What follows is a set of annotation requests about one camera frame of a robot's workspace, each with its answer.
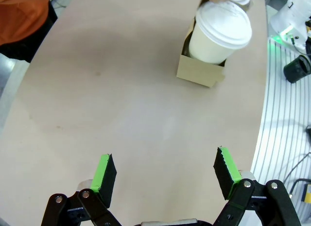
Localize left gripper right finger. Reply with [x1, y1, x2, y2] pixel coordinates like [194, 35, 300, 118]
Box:
[212, 146, 302, 226]

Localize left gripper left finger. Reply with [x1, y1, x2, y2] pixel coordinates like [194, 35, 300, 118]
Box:
[40, 153, 122, 226]

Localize white paper cup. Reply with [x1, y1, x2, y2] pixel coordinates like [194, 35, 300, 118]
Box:
[188, 23, 234, 65]

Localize yellow device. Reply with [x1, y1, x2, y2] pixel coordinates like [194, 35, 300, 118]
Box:
[299, 183, 311, 203]

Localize black cylindrical lens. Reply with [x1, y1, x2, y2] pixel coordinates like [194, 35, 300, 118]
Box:
[283, 54, 311, 84]

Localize person in orange hoodie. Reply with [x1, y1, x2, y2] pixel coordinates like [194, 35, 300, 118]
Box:
[0, 0, 59, 64]

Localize grey cable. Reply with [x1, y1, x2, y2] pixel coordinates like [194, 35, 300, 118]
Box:
[282, 152, 311, 186]

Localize ribbed aluminium table frame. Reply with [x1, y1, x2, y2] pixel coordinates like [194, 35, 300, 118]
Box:
[249, 35, 311, 226]

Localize black cable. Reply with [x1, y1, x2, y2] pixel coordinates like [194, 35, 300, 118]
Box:
[287, 178, 311, 195]

